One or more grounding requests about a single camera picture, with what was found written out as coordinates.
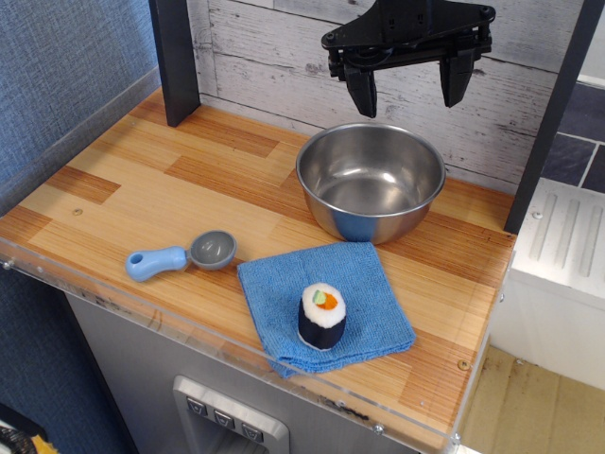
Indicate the clear acrylic edge guard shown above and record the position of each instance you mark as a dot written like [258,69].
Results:
[347,390]

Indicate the dark right shelf post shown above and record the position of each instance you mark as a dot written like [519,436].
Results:
[573,60]

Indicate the dark left shelf post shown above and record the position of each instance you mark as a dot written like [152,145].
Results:
[176,60]

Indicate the plush sushi roll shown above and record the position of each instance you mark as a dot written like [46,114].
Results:
[322,316]

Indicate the blue microfiber cloth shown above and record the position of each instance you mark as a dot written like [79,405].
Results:
[375,323]

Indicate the grey toy kitchen cabinet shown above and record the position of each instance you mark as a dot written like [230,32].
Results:
[139,365]

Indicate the silver dispenser button panel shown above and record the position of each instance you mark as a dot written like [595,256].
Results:
[216,423]

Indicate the white ribbed side unit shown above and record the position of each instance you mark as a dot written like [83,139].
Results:
[551,311]

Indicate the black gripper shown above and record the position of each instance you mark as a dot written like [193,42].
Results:
[400,33]

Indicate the dark shelf post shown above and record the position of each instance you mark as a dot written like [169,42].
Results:
[176,60]
[573,60]

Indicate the blue grey toy scoop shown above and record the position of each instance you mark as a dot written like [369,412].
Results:
[210,251]

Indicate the silver metal bowl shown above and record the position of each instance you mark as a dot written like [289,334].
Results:
[368,181]

